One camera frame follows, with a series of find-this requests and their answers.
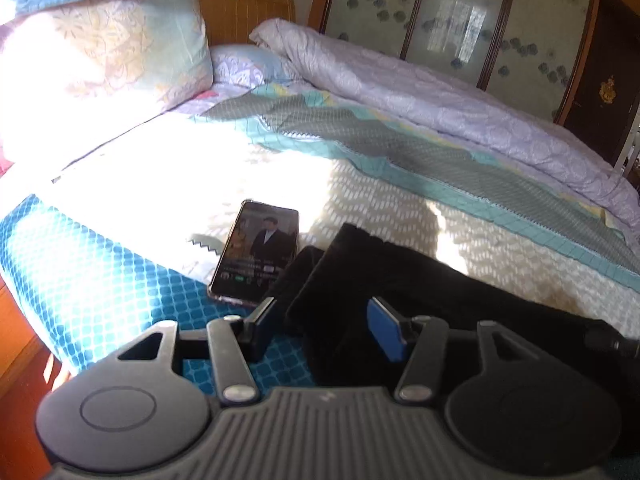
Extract black pants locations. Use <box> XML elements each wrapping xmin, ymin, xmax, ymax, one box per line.
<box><xmin>267</xmin><ymin>223</ymin><xmax>639</xmax><ymax>411</ymax></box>

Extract smartphone with lit screen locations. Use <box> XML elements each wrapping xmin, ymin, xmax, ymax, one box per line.
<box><xmin>206</xmin><ymin>200</ymin><xmax>299</xmax><ymax>308</ymax></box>

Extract patterned quilt bedspread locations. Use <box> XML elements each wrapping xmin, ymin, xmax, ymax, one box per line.
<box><xmin>1</xmin><ymin>87</ymin><xmax>639</xmax><ymax>373</ymax></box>

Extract wooden nightstand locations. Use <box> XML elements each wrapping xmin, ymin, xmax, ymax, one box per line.
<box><xmin>0</xmin><ymin>274</ymin><xmax>51</xmax><ymax>401</ymax></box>

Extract small lilac blue pillow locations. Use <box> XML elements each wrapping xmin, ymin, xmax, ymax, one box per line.
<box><xmin>209</xmin><ymin>44</ymin><xmax>302</xmax><ymax>89</ymax></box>

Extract lilac floral duvet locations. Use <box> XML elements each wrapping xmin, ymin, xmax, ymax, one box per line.
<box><xmin>250</xmin><ymin>18</ymin><xmax>639</xmax><ymax>234</ymax></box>

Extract pastel floral pillow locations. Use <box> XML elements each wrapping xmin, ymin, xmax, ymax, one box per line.
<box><xmin>1</xmin><ymin>0</ymin><xmax>213</xmax><ymax>166</ymax></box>

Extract wooden headboard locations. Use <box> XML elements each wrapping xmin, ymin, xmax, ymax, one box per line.
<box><xmin>198</xmin><ymin>0</ymin><xmax>296</xmax><ymax>47</ymax></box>

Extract wooden wardrobe frosted floral doors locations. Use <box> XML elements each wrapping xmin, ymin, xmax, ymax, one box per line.
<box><xmin>309</xmin><ymin>0</ymin><xmax>639</xmax><ymax>165</ymax></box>

